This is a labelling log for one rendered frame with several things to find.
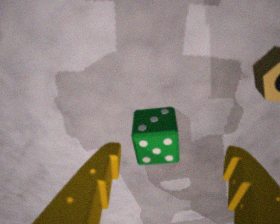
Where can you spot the green die with white pips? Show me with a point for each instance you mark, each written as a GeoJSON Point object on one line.
{"type": "Point", "coordinates": [155, 136]}

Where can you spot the yellow hex nut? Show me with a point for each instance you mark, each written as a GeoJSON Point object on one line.
{"type": "Point", "coordinates": [267, 75]}

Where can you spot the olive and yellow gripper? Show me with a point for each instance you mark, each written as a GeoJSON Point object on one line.
{"type": "Point", "coordinates": [253, 194]}

